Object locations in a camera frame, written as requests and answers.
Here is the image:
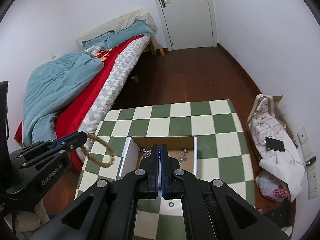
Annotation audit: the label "wooden bead bracelet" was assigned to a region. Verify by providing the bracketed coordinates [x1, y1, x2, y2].
[80, 132, 116, 169]

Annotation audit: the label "silver earrings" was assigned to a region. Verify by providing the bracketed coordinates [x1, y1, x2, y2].
[178, 149, 188, 164]

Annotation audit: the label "white cup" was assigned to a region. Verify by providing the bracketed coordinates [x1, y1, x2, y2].
[281, 226, 293, 237]

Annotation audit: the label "teal pillow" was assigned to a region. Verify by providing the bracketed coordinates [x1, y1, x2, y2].
[81, 16, 157, 50]

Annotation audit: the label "white red plastic bag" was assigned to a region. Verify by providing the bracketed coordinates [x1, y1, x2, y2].
[255, 170, 289, 203]

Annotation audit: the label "red bed sheet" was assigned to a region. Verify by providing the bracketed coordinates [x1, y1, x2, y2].
[14, 34, 146, 172]

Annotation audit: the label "green white checkered tablecloth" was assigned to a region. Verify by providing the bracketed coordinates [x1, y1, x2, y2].
[75, 99, 256, 240]

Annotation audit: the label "black smartphone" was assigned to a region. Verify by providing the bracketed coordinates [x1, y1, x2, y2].
[265, 137, 285, 152]

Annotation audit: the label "checkered mattress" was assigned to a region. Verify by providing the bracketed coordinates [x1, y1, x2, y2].
[78, 35, 151, 134]

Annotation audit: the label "floral white cloth bag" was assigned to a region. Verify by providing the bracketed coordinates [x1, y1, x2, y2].
[247, 94, 306, 202]

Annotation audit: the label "cardboard box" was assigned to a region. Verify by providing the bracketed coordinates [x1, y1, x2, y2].
[118, 135, 198, 181]

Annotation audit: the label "silver chain necklace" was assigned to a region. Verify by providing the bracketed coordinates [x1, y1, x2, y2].
[138, 147, 153, 158]

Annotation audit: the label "black charger plug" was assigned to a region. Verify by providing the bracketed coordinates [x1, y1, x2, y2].
[306, 156, 316, 167]

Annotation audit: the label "teal blue blanket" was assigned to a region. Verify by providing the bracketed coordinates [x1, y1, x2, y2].
[22, 51, 103, 146]

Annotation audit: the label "small bottle on floor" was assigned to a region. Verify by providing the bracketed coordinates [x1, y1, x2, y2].
[159, 44, 165, 56]

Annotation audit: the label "white wall socket strip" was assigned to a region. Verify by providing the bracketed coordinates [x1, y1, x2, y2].
[297, 127, 319, 199]

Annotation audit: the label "white door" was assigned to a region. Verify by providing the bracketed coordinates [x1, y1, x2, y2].
[158, 0, 217, 50]

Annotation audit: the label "door handle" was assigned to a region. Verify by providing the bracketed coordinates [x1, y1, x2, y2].
[161, 0, 170, 8]

